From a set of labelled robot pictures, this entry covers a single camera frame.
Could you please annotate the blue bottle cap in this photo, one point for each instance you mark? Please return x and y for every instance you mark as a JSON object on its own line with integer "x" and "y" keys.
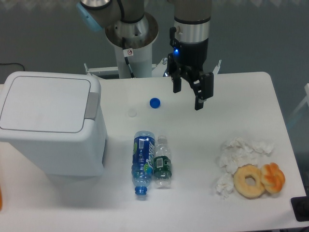
{"x": 155, "y": 103}

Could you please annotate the crumpled white tissue pile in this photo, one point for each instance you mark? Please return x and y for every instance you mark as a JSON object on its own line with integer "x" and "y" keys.
{"x": 238, "y": 152}

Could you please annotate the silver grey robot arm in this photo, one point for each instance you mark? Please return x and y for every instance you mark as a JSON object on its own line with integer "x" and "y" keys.
{"x": 132, "y": 31}

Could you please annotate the grey trash can push button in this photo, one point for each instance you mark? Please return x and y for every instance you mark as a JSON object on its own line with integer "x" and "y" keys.
{"x": 92, "y": 106}

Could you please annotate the white plastic trash can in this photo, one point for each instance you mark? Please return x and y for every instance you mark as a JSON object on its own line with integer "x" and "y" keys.
{"x": 42, "y": 116}

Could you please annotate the crumpled white tissue piece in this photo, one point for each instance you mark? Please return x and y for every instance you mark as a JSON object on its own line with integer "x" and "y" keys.
{"x": 225, "y": 185}

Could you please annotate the black device at edge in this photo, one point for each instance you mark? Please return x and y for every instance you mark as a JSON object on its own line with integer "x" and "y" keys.
{"x": 300, "y": 207}

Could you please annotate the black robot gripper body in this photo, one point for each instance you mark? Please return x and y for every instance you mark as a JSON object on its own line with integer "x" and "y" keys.
{"x": 190, "y": 57}

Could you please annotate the blue label plastic bottle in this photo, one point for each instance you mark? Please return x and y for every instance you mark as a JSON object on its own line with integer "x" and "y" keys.
{"x": 142, "y": 168}

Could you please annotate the white bottle cap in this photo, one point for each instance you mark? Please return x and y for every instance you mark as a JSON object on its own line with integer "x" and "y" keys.
{"x": 132, "y": 113}

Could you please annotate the white frame at right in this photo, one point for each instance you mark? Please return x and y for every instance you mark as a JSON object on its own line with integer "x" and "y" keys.
{"x": 300, "y": 109}

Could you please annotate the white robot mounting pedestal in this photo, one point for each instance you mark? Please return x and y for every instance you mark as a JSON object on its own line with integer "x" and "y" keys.
{"x": 133, "y": 62}

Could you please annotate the orange glazed bread roll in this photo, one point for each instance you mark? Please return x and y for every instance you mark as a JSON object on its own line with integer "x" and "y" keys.
{"x": 272, "y": 178}

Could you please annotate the orange object at edge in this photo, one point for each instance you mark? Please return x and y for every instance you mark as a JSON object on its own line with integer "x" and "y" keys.
{"x": 1, "y": 200}

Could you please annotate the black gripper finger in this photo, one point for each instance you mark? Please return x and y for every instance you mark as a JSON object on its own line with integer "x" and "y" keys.
{"x": 203, "y": 86}
{"x": 175, "y": 73}

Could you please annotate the plain ring doughnut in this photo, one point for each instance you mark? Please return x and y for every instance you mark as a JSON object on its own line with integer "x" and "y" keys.
{"x": 247, "y": 181}

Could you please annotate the green label clear bottle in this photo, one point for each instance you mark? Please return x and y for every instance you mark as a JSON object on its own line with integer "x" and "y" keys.
{"x": 162, "y": 163}

